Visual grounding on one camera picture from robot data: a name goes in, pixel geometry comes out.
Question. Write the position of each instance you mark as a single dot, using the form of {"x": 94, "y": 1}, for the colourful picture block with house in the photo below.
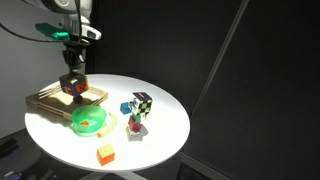
{"x": 74, "y": 84}

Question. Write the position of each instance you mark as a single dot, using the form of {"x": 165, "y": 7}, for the wooden tray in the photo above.
{"x": 55, "y": 101}

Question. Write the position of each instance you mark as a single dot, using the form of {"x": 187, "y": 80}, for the orange cube block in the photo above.
{"x": 105, "y": 154}

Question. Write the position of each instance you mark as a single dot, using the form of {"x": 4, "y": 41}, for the yellow plastic banana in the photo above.
{"x": 108, "y": 127}

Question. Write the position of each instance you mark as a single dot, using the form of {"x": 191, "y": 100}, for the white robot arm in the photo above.
{"x": 76, "y": 23}

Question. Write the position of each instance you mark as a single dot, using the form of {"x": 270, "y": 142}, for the green cube block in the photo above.
{"x": 136, "y": 118}

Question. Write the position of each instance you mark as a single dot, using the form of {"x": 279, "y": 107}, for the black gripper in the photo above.
{"x": 75, "y": 50}

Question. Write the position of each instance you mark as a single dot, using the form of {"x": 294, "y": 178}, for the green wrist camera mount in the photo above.
{"x": 52, "y": 31}

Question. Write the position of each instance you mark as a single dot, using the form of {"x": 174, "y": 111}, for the magenta cube block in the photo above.
{"x": 133, "y": 125}

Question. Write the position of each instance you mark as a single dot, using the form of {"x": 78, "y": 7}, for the black yellow checkered cube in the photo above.
{"x": 141, "y": 103}

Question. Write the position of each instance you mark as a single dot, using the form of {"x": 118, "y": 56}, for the green plastic bowl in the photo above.
{"x": 95, "y": 115}

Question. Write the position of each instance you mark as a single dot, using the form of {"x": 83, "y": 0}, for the blue cube block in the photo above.
{"x": 125, "y": 108}

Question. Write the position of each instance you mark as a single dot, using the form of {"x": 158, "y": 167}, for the grey dotted cube block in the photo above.
{"x": 136, "y": 135}

